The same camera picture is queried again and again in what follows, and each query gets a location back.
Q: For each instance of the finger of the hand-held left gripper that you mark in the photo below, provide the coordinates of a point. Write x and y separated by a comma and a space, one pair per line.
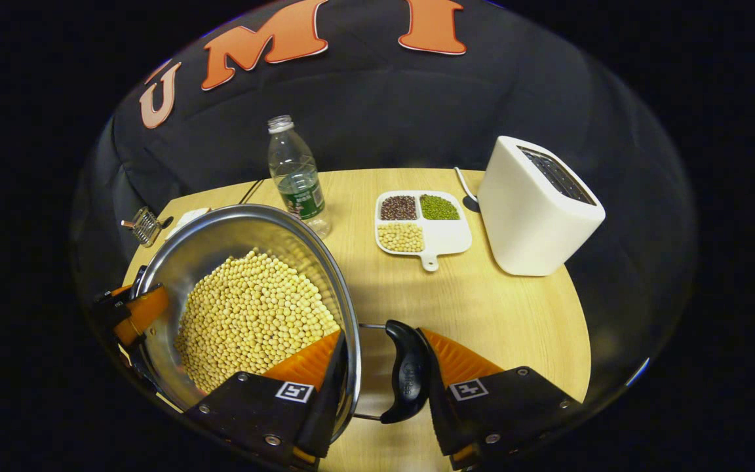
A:
145, 308

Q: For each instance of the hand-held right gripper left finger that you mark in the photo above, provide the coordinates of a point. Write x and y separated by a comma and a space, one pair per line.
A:
325, 419

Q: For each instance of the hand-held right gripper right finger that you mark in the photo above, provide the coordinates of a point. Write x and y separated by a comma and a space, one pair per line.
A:
440, 406

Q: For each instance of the white plate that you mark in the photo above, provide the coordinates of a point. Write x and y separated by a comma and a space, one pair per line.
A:
189, 219

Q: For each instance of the pile of yellow soybeans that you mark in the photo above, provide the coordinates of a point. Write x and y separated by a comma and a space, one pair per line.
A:
253, 321

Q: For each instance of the white divided bean tray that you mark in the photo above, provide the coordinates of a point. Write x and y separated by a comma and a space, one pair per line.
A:
449, 239

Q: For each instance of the small heap of soybeans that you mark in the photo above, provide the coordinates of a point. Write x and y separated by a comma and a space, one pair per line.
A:
401, 237

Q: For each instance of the clear plastic water bottle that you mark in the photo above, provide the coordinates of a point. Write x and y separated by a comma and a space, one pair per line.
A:
299, 183

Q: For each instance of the pile of green mung beans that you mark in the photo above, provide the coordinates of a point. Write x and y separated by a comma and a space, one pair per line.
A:
439, 207

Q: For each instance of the pile of dark red beans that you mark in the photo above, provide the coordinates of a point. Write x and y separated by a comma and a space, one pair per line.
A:
398, 208

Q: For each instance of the white toaster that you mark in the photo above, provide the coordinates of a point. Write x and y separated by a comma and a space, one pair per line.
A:
528, 216

